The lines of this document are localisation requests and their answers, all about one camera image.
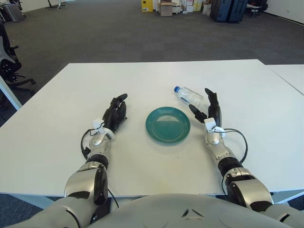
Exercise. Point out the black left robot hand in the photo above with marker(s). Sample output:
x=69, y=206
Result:
x=114, y=116

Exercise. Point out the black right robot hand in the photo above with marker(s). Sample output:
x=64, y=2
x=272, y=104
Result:
x=215, y=110

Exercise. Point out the clear bottle with blue cap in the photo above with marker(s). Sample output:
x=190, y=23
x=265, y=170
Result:
x=190, y=96

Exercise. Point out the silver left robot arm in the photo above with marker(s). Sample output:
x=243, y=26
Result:
x=80, y=178

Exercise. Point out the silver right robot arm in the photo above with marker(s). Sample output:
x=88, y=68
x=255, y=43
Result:
x=247, y=187

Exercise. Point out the teal green plate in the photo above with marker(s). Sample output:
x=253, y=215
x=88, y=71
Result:
x=167, y=124

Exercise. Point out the dark blue suitcase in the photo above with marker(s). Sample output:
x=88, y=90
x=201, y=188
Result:
x=222, y=10

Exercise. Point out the white plastic bag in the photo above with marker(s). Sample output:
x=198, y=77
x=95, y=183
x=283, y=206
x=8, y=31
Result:
x=206, y=10

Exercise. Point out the black suitcase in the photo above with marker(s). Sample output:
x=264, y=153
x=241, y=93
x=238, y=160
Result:
x=237, y=10

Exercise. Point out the grey robot torso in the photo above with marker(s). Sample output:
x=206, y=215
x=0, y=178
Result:
x=156, y=211

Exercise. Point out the white table leg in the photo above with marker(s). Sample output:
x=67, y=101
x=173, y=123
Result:
x=9, y=95

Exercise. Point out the dark distant office chair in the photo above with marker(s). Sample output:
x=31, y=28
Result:
x=255, y=8

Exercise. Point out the white shelf with boxes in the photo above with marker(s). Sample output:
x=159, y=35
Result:
x=180, y=6

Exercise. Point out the brown cardboard box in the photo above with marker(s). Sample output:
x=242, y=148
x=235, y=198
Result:
x=166, y=10

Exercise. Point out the yellow box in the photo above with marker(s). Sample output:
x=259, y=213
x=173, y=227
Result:
x=147, y=6

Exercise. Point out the black office chair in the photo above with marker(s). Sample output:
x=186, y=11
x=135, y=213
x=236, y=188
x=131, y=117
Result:
x=8, y=66

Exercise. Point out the black chair base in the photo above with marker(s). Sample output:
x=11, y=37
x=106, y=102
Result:
x=55, y=4

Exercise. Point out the grey hard case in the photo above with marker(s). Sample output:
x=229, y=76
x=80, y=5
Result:
x=13, y=13

